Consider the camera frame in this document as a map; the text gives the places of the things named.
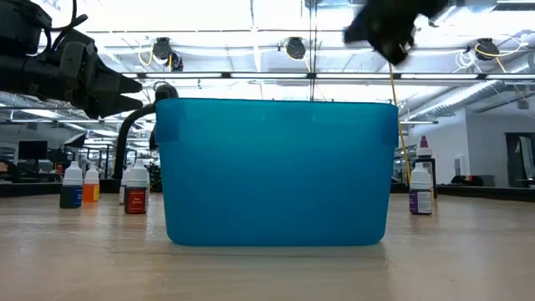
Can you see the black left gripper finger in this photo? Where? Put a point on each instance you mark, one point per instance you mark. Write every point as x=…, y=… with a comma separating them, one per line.
x=117, y=104
x=115, y=83

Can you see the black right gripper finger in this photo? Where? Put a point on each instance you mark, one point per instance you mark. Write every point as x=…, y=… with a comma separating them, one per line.
x=359, y=33
x=395, y=52

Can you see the small white-label food coloring bottle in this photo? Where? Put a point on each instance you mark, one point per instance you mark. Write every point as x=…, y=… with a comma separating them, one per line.
x=122, y=194

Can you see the small orange food coloring bottle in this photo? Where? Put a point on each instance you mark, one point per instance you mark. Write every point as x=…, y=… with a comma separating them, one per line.
x=90, y=192

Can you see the small red food coloring bottle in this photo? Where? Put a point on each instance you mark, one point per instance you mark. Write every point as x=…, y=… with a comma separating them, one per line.
x=136, y=200

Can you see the small blue food coloring bottle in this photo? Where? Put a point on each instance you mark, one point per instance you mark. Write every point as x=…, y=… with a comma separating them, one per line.
x=71, y=196

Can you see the small purple food coloring bottle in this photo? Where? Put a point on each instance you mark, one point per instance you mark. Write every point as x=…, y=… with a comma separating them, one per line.
x=420, y=202

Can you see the blue translucent plastic bin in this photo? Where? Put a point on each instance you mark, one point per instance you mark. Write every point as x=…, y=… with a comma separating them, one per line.
x=276, y=175

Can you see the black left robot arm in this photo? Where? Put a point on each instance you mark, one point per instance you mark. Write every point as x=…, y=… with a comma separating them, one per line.
x=21, y=75

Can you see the black gooseneck desk lamp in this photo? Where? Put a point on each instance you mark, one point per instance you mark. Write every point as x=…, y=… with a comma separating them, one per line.
x=124, y=138

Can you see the black computer monitor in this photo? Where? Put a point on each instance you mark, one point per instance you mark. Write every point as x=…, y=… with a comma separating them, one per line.
x=32, y=149

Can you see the black and red bag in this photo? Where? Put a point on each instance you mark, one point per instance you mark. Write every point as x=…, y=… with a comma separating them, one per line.
x=466, y=180

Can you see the black aluminium rig frame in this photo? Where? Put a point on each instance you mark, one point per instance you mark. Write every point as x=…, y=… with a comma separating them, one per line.
x=480, y=191

